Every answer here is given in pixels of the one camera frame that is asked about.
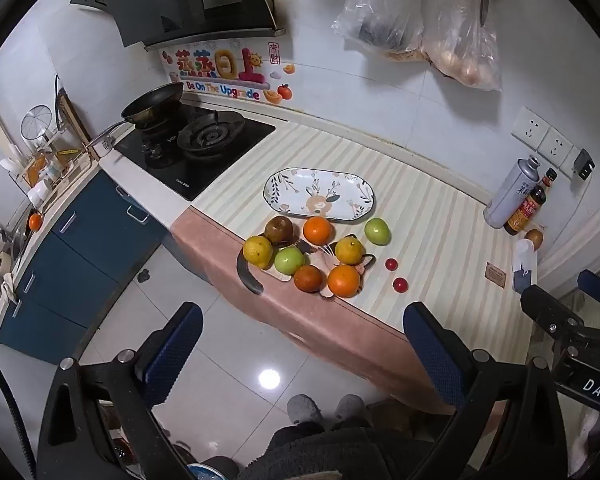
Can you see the dark sauce bottle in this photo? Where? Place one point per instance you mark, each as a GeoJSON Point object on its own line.
{"type": "Point", "coordinates": [527, 207]}

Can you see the green apple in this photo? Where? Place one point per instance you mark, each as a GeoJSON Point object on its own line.
{"type": "Point", "coordinates": [290, 260]}
{"type": "Point", "coordinates": [377, 231]}

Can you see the yellow citrus fruit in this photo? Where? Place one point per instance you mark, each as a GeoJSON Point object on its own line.
{"type": "Point", "coordinates": [257, 251]}
{"type": "Point", "coordinates": [350, 251]}

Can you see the black frying pan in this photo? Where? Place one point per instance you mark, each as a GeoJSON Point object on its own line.
{"type": "Point", "coordinates": [152, 105]}

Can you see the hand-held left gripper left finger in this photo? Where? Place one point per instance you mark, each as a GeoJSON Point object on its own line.
{"type": "Point", "coordinates": [176, 350]}

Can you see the black gas stove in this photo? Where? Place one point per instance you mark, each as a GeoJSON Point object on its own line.
{"type": "Point", "coordinates": [220, 160]}

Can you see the brown apple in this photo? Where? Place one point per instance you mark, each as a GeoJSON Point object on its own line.
{"type": "Point", "coordinates": [280, 230]}

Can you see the cherry tomato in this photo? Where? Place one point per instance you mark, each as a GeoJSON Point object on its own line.
{"type": "Point", "coordinates": [400, 284]}
{"type": "Point", "coordinates": [391, 263]}

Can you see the clear plastic bag dark contents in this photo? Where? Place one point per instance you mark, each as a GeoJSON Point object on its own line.
{"type": "Point", "coordinates": [385, 15]}

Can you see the person's right forearm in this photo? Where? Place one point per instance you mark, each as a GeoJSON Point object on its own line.
{"type": "Point", "coordinates": [597, 435]}

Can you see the person's dark trousers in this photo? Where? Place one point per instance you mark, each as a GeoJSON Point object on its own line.
{"type": "Point", "coordinates": [340, 450]}

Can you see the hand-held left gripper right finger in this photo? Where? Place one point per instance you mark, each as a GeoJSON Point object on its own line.
{"type": "Point", "coordinates": [432, 352]}

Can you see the white wall socket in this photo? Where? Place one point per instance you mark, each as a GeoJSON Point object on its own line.
{"type": "Point", "coordinates": [555, 147]}
{"type": "Point", "coordinates": [530, 126]}

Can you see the grey gas canister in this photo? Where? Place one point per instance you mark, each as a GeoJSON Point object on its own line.
{"type": "Point", "coordinates": [510, 192]}

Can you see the metal dish rack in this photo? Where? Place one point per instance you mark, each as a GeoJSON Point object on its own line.
{"type": "Point", "coordinates": [45, 170]}

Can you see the colourful wall sticker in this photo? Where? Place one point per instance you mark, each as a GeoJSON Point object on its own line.
{"type": "Point", "coordinates": [220, 72]}

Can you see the small brown card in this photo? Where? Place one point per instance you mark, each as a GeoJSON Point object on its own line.
{"type": "Point", "coordinates": [495, 275]}

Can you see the brown egg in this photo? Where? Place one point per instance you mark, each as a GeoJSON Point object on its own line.
{"type": "Point", "coordinates": [534, 238]}

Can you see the blue kitchen cabinet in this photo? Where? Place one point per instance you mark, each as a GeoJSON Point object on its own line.
{"type": "Point", "coordinates": [80, 260]}

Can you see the wooden cutting board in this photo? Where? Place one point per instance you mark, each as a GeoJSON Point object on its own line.
{"type": "Point", "coordinates": [75, 117]}

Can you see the grey slipper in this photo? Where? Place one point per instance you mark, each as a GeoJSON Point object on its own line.
{"type": "Point", "coordinates": [350, 406]}
{"type": "Point", "coordinates": [304, 409]}

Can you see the floral oval plate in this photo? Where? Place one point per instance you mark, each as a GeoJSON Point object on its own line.
{"type": "Point", "coordinates": [320, 194]}

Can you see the round metal strainer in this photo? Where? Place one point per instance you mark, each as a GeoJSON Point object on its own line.
{"type": "Point", "coordinates": [36, 122]}

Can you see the black plug adapter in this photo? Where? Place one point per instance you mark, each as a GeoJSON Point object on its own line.
{"type": "Point", "coordinates": [583, 164]}

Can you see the white enamel mug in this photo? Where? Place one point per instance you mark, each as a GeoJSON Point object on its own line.
{"type": "Point", "coordinates": [102, 146]}

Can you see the small orange fruit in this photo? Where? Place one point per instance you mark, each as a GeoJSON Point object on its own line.
{"type": "Point", "coordinates": [34, 221]}

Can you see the clear plastic bag of eggs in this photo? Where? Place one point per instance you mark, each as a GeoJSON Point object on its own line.
{"type": "Point", "coordinates": [465, 45]}

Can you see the cat print mat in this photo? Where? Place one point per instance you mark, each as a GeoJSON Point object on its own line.
{"type": "Point", "coordinates": [325, 256]}

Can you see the black range hood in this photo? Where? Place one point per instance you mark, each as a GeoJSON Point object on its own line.
{"type": "Point", "coordinates": [175, 0]}

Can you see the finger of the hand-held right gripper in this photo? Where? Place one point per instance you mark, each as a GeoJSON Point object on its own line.
{"type": "Point", "coordinates": [545, 305]}
{"type": "Point", "coordinates": [597, 282]}

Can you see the dark brownish orange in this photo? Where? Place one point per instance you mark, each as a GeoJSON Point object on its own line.
{"type": "Point", "coordinates": [307, 278]}

